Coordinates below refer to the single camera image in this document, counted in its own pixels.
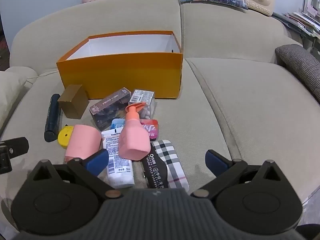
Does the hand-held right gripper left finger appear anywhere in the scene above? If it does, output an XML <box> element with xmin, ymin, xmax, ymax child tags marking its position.
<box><xmin>26</xmin><ymin>149</ymin><xmax>123</xmax><ymax>200</ymax></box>

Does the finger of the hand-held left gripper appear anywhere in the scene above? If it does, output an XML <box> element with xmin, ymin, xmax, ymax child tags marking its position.
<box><xmin>0</xmin><ymin>137</ymin><xmax>29</xmax><ymax>175</ymax></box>

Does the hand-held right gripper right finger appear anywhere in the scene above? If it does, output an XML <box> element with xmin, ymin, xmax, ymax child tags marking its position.
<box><xmin>190</xmin><ymin>149</ymin><xmax>288</xmax><ymax>199</ymax></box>

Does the white lotion tube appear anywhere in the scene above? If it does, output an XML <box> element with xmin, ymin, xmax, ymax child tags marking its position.
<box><xmin>101</xmin><ymin>128</ymin><xmax>135</xmax><ymax>189</ymax></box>

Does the pink cylindrical cup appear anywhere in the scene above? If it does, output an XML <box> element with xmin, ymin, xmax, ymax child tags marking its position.
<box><xmin>64</xmin><ymin>124</ymin><xmax>102</xmax><ymax>162</ymax></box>

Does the dark blue shampoo bottle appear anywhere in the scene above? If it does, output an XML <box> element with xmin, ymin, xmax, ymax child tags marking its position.
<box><xmin>44</xmin><ymin>94</ymin><xmax>61</xmax><ymax>142</ymax></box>

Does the blue snack packet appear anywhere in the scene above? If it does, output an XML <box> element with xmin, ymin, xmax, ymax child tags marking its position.
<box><xmin>110</xmin><ymin>118</ymin><xmax>159</xmax><ymax>140</ymax></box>

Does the brown cardboard box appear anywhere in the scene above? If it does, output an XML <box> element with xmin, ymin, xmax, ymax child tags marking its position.
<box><xmin>57</xmin><ymin>84</ymin><xmax>89</xmax><ymax>120</ymax></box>

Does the clear plastic box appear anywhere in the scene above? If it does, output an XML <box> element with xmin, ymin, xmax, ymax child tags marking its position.
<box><xmin>128</xmin><ymin>89</ymin><xmax>155</xmax><ymax>120</ymax></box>

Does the orange cardboard box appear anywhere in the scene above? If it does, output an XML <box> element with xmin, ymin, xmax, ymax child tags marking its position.
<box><xmin>56</xmin><ymin>30</ymin><xmax>184</xmax><ymax>100</ymax></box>

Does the plaid glasses case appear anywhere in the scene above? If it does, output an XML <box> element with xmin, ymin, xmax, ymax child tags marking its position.
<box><xmin>150</xmin><ymin>139</ymin><xmax>190</xmax><ymax>193</ymax></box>

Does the brown photo card box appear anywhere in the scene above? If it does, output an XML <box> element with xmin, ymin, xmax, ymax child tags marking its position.
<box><xmin>89</xmin><ymin>87</ymin><xmax>132</xmax><ymax>132</ymax></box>

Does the beige sofa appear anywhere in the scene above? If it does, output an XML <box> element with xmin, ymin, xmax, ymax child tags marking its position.
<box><xmin>0</xmin><ymin>0</ymin><xmax>320</xmax><ymax>240</ymax></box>

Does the grey woven cushion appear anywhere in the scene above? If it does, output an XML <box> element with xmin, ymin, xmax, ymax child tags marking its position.
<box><xmin>275</xmin><ymin>44</ymin><xmax>320</xmax><ymax>105</ymax></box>

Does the stack of papers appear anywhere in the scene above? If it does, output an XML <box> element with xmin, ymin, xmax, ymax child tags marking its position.
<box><xmin>272</xmin><ymin>0</ymin><xmax>320</xmax><ymax>39</ymax></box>

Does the black printed strap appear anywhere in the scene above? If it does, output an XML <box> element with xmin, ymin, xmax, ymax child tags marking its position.
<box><xmin>141</xmin><ymin>144</ymin><xmax>168</xmax><ymax>189</ymax></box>

